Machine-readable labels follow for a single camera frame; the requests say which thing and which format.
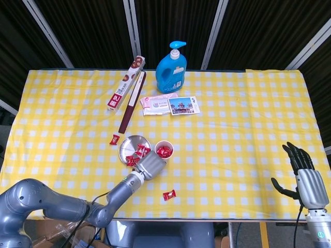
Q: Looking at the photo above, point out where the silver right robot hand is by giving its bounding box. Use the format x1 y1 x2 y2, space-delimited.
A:
270 141 328 209

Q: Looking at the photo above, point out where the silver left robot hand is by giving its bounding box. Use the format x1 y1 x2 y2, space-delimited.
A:
136 150 168 181

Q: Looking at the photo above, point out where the round steel plate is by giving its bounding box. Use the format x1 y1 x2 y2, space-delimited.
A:
118 135 153 166

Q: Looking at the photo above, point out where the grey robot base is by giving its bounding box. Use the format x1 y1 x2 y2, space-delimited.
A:
104 221 216 248

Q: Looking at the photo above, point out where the white paper cup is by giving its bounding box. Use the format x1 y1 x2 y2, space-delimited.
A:
154 140 174 162

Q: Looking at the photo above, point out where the dark red folded fan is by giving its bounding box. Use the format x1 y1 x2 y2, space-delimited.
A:
118 71 147 134

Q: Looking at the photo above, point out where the pink wet wipes pack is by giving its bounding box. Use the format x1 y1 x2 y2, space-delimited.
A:
140 93 179 116

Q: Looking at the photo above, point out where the building photo postcard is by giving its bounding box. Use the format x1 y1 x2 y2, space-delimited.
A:
167 96 201 115

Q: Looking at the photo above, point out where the yellow white checkered tablecloth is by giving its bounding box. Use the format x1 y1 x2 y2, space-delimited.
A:
0 68 331 220

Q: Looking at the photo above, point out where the white red cling film box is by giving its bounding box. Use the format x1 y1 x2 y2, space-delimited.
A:
107 55 146 112

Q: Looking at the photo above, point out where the blue detergent bottle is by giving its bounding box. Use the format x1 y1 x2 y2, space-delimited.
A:
155 40 188 94

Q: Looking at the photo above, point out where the silver table leg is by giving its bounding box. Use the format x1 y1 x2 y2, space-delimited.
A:
228 221 235 248

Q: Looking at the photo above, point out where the brown cardboard box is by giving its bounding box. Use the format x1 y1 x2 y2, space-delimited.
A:
23 219 107 248

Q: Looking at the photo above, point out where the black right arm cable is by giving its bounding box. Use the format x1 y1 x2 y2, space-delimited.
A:
293 205 305 248

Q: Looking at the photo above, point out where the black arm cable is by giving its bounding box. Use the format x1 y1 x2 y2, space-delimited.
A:
293 205 305 248
64 191 111 248

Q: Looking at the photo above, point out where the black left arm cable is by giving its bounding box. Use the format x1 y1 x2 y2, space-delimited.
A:
64 191 111 248

